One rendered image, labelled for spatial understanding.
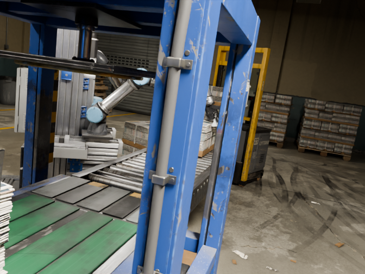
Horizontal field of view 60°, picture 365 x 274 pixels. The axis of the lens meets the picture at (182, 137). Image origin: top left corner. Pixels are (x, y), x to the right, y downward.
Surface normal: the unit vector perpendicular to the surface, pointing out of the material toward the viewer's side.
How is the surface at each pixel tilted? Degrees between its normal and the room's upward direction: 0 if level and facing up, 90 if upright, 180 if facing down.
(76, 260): 0
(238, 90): 90
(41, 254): 0
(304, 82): 90
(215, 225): 90
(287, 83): 90
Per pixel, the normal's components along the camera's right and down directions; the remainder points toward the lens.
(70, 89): 0.30, 0.21
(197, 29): -0.32, 0.12
